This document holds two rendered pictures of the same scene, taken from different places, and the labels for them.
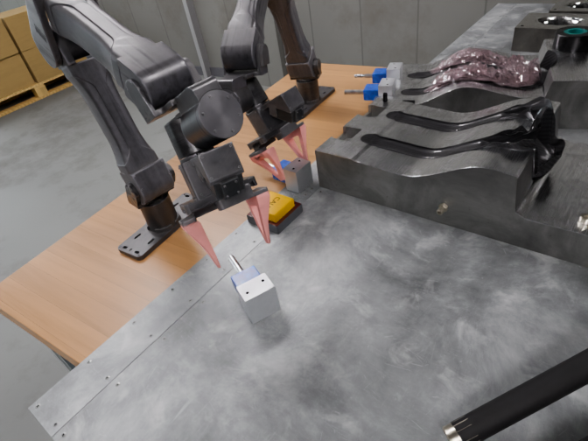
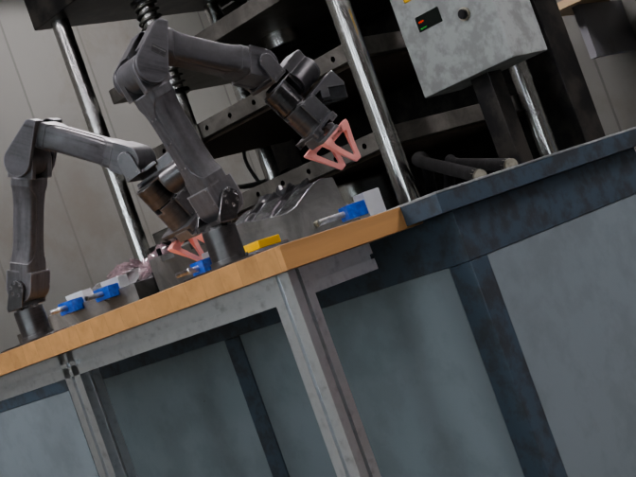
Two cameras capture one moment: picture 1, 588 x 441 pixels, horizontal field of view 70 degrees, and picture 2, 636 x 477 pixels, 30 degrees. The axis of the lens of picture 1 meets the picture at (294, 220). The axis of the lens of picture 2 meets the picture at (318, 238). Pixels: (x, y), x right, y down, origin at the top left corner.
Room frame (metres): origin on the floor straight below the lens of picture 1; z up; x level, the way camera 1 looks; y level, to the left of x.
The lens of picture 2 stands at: (0.54, 2.36, 0.74)
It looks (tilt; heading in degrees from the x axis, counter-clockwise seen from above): 1 degrees up; 271
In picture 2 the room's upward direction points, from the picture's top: 20 degrees counter-clockwise
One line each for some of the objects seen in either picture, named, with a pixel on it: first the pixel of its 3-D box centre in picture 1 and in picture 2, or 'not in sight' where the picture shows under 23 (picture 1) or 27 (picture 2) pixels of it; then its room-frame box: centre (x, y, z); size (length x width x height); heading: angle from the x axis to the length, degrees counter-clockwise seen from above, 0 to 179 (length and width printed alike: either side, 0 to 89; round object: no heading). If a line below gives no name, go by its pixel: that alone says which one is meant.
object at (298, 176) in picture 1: (281, 170); (201, 267); (0.80, 0.01, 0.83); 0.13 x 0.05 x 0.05; 44
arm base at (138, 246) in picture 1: (158, 211); (224, 247); (0.72, 0.27, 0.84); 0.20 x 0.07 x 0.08; 141
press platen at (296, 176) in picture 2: not in sight; (340, 171); (0.43, -1.42, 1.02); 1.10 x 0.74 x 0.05; 135
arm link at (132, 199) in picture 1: (150, 185); (216, 211); (0.71, 0.26, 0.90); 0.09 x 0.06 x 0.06; 129
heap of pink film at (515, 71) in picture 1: (482, 66); (149, 263); (0.97, -0.52, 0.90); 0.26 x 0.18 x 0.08; 63
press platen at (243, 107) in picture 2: not in sight; (313, 97); (0.43, -1.42, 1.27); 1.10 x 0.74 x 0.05; 135
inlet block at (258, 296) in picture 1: (246, 280); (348, 212); (0.49, 0.09, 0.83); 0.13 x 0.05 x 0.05; 23
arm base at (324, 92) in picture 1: (308, 90); (33, 324); (1.18, -0.11, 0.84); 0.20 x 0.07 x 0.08; 141
